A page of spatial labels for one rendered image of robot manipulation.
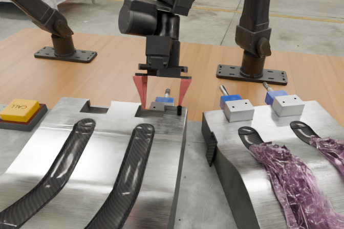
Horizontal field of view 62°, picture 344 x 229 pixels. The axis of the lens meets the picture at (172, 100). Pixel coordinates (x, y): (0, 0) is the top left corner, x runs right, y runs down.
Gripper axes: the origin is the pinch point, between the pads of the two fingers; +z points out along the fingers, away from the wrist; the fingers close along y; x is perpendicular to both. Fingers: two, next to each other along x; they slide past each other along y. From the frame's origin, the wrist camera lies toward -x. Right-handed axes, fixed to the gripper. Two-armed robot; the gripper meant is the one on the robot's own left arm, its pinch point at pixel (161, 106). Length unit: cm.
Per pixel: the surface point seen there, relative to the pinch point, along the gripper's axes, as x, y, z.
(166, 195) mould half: -23.8, 4.7, 9.3
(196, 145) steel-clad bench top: -3.2, 8.4, 7.3
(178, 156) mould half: -17.6, 5.6, 5.6
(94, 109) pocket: -5.7, -13.1, 1.0
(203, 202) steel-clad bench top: -15.0, 10.3, 14.0
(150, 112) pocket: -6.1, -1.3, 0.6
